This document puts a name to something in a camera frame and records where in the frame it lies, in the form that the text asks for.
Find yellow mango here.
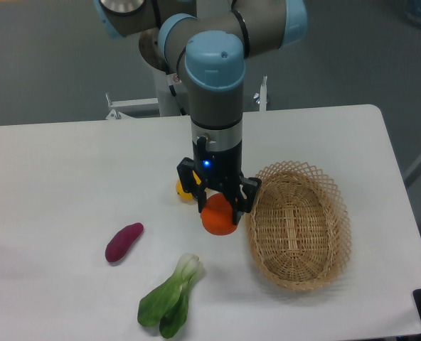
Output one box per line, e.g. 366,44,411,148
178,170,208,203

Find purple sweet potato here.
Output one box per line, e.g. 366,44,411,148
105,222,144,263

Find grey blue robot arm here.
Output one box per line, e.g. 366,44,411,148
95,1,308,224

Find orange fruit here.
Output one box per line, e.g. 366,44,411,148
201,193,237,236

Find woven wicker basket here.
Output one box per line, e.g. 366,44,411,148
246,161,351,291

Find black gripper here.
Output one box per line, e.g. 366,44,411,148
177,136,261,225

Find green bok choy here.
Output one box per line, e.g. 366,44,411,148
137,254,203,339

